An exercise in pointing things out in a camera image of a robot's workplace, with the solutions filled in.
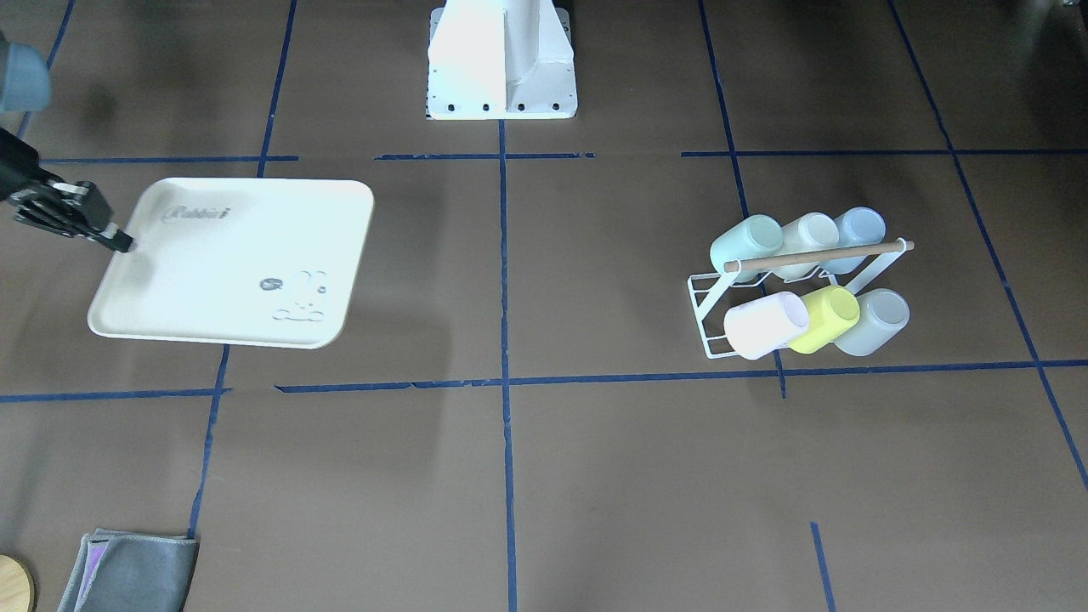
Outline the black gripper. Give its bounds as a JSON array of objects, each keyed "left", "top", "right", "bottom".
[{"left": 10, "top": 178, "right": 133, "bottom": 254}]

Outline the green cup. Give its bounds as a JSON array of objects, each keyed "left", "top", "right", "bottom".
[{"left": 710, "top": 215, "right": 786, "bottom": 276}]

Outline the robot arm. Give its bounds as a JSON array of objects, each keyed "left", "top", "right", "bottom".
[{"left": 1, "top": 38, "right": 133, "bottom": 254}]

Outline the cream rabbit print tray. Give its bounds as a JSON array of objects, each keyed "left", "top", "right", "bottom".
[{"left": 87, "top": 178, "right": 376, "bottom": 348}]

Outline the pink cup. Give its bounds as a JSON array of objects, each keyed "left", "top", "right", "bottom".
[{"left": 724, "top": 292, "right": 811, "bottom": 360}]

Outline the white cup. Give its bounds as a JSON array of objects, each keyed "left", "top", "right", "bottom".
[{"left": 772, "top": 212, "right": 840, "bottom": 282}]

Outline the yellow cup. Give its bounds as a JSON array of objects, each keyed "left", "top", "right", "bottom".
[{"left": 786, "top": 284, "right": 860, "bottom": 354}]

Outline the light blue cup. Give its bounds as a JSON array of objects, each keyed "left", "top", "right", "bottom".
[{"left": 820, "top": 207, "right": 887, "bottom": 276}]

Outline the grey cup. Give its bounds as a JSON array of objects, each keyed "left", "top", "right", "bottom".
[{"left": 832, "top": 289, "right": 910, "bottom": 357}]

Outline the grey folded cloth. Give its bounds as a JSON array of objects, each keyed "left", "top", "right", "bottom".
[{"left": 58, "top": 528, "right": 201, "bottom": 611}]

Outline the wooden stand with round base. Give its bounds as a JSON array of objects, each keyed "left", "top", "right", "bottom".
[{"left": 1, "top": 554, "right": 37, "bottom": 611}]

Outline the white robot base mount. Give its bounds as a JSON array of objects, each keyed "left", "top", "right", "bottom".
[{"left": 425, "top": 1, "right": 579, "bottom": 121}]

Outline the white wire cup rack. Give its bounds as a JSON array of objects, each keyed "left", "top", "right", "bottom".
[{"left": 685, "top": 237, "right": 915, "bottom": 360}]

